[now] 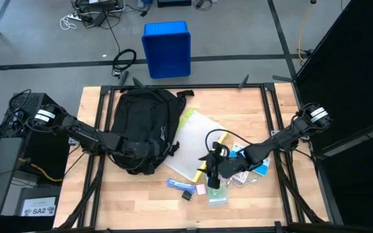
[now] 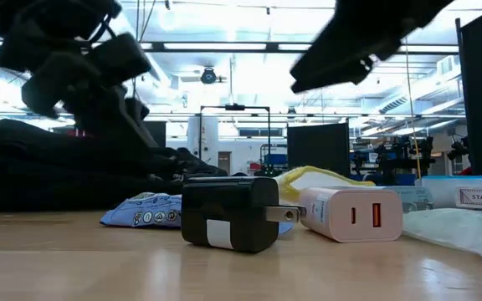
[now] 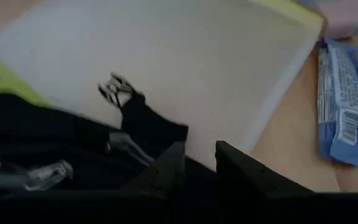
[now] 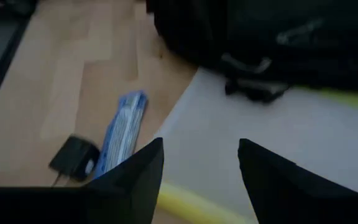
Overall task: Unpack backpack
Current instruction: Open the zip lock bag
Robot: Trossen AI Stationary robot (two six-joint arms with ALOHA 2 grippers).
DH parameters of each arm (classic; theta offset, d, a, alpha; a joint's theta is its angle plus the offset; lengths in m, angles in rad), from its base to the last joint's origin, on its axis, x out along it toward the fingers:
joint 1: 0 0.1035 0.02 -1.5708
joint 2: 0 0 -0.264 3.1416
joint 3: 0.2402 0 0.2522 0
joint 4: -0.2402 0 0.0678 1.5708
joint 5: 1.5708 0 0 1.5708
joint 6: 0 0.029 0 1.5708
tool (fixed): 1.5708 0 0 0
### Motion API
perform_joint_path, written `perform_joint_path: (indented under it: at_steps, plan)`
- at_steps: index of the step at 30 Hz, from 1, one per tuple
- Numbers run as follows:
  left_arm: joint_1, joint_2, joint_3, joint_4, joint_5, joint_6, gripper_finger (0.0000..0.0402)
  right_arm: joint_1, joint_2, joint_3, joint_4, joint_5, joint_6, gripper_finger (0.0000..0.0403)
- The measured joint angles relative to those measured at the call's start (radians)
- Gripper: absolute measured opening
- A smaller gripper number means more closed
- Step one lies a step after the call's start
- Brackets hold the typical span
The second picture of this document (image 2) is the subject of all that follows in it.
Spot black metal camera stand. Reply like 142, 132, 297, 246
198, 103, 272, 168

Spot clear bag green earphones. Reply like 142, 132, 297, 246
402, 207, 482, 273

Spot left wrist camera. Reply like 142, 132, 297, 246
86, 32, 152, 84

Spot black robot workstation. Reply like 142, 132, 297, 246
351, 135, 437, 176
447, 133, 470, 162

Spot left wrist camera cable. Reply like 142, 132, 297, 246
90, 10, 119, 43

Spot clear pouch green edge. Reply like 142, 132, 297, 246
274, 165, 377, 206

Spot black round ceiling camera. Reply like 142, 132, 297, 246
201, 66, 218, 85

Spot black backpack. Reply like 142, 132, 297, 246
0, 118, 228, 212

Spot black wall charger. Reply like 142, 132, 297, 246
181, 176, 308, 254

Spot yellow pole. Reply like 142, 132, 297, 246
403, 37, 422, 179

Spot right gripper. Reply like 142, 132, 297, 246
290, 0, 455, 94

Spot metal rack blue crates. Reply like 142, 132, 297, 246
259, 144, 289, 172

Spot white USB power adapter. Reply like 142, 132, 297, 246
297, 186, 404, 244

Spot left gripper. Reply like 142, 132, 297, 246
21, 52, 158, 150

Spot pale blue printed packet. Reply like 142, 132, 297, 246
385, 185, 435, 213

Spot blue wipes packet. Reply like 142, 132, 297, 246
100, 191, 295, 235

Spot blue and white box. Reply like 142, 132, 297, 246
416, 174, 482, 212

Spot black room divider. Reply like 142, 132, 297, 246
144, 120, 167, 148
286, 120, 351, 177

